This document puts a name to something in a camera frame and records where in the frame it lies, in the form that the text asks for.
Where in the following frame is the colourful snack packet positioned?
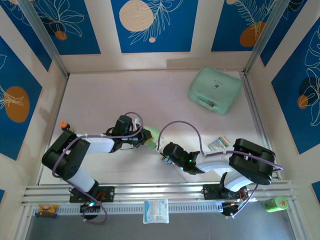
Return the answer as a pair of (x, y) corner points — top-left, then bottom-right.
(207, 135), (232, 152)

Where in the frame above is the white and blue tissue pack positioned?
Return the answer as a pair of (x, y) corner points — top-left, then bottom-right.
(142, 199), (170, 225)

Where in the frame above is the small bottle with orange cap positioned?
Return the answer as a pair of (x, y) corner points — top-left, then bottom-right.
(59, 121), (76, 133)

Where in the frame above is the black electronics board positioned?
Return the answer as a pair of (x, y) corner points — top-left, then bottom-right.
(221, 201), (248, 218)
(79, 201), (101, 222)

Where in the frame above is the mint green zipper case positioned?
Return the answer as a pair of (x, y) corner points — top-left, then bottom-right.
(187, 66), (243, 115)

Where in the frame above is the green can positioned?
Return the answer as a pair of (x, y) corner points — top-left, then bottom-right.
(262, 196), (289, 213)

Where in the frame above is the yellow toy car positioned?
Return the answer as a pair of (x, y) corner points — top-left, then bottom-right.
(37, 203), (59, 219)

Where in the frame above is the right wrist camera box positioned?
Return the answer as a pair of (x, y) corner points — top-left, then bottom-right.
(155, 136), (166, 153)

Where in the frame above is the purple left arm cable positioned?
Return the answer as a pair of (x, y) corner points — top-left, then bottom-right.
(51, 111), (146, 225)

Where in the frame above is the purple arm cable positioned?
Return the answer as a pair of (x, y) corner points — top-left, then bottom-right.
(51, 111), (146, 225)
(157, 120), (285, 218)

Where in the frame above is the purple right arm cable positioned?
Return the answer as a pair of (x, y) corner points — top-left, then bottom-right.
(157, 120), (285, 218)

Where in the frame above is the aluminium mounting rail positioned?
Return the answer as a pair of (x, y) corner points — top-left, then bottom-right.
(21, 179), (297, 206)

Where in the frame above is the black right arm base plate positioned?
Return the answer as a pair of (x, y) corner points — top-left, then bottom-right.
(202, 183), (249, 201)

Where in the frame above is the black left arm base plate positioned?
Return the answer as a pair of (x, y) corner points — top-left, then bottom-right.
(69, 185), (116, 203)

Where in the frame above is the slotted grey cable duct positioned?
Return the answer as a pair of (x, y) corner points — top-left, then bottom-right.
(32, 201), (225, 216)

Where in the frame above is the aluminium side rail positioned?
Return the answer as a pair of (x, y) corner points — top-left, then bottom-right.
(240, 71), (280, 180)

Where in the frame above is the aluminium frame post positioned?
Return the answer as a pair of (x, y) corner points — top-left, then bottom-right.
(243, 0), (294, 76)
(18, 0), (70, 78)

